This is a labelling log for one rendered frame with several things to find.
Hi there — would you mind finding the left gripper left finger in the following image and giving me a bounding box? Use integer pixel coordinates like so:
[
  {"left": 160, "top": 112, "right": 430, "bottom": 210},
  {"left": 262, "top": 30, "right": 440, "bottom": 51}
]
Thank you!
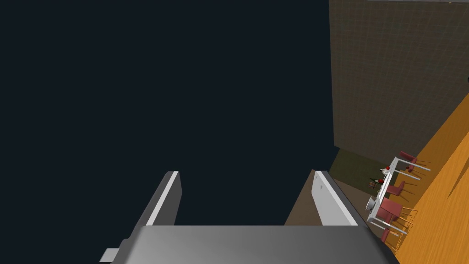
[{"left": 135, "top": 170, "right": 183, "bottom": 227}]

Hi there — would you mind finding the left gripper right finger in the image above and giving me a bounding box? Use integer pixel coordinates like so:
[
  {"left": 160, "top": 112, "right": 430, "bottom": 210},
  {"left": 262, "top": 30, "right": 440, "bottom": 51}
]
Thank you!
[{"left": 311, "top": 170, "right": 369, "bottom": 227}]

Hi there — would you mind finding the white dining table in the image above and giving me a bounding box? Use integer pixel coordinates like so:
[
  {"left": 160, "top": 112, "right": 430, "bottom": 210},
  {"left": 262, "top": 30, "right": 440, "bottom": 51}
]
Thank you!
[{"left": 365, "top": 156, "right": 431, "bottom": 235}]

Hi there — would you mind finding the red chair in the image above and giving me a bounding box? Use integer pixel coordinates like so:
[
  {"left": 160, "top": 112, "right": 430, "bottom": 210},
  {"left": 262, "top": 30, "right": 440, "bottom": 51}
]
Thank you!
[
  {"left": 399, "top": 150, "right": 431, "bottom": 173},
  {"left": 380, "top": 228, "right": 403, "bottom": 251},
  {"left": 386, "top": 180, "right": 418, "bottom": 202},
  {"left": 376, "top": 198, "right": 418, "bottom": 226}
]

